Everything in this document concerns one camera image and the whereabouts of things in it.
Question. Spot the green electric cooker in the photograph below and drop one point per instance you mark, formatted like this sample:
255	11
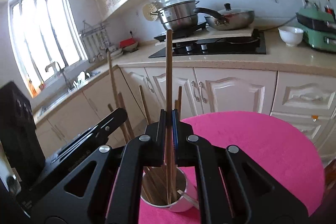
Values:
318	28

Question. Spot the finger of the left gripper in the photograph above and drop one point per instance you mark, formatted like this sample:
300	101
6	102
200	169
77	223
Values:
85	143

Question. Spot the cream perforated steamer plate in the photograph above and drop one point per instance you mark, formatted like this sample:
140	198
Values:
150	11

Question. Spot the steel sink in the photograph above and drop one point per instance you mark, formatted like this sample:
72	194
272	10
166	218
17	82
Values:
75	84

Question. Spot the chrome faucet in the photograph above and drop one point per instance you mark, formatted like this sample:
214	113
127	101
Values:
60	74

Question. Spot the white bowl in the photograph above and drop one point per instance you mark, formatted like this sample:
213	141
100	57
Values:
291	36

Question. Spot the stacked white dishes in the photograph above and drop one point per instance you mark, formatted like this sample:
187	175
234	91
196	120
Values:
115	52

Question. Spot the black gas cooktop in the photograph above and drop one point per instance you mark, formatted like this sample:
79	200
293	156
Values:
251	45

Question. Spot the steel wok with lid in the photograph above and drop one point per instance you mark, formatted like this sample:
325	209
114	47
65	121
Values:
227	19

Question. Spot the hanging utensil rack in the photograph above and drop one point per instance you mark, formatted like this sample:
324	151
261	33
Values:
95	41

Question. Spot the steel stock pot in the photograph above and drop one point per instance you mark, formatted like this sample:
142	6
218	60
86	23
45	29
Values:
179	15

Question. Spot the pink cup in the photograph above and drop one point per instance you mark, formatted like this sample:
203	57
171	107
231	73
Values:
184	194

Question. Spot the wooden board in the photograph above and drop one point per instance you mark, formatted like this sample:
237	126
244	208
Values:
210	33

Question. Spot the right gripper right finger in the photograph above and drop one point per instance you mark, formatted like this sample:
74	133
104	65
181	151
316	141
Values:
176	137

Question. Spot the red box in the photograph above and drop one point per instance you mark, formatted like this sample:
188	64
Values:
127	42

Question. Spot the pink round tablecloth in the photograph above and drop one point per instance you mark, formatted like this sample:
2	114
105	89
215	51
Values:
277	146

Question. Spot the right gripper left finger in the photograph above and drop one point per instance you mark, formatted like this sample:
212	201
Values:
160	139

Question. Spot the window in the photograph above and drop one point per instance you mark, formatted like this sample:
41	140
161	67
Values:
45	41

